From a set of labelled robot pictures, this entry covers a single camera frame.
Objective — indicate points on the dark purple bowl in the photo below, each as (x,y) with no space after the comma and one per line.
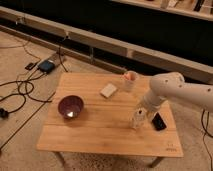
(70,106)

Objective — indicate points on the blue black box device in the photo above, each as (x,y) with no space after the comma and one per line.
(46,66)

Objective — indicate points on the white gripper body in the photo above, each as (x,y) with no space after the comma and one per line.
(146,108)

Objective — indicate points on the black plug on floor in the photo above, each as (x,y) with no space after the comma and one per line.
(3,113)

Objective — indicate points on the long wooden shelf unit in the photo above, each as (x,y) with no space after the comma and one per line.
(166,38)

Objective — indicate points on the pink cup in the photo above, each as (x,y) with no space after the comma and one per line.
(130,78)

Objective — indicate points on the wooden table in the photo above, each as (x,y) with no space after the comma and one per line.
(104,125)

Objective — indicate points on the small black adapter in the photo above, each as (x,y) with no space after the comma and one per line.
(30,66)

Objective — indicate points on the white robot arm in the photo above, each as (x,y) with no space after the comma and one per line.
(173,86)

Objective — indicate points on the beige rectangular block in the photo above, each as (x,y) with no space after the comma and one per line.
(108,90)

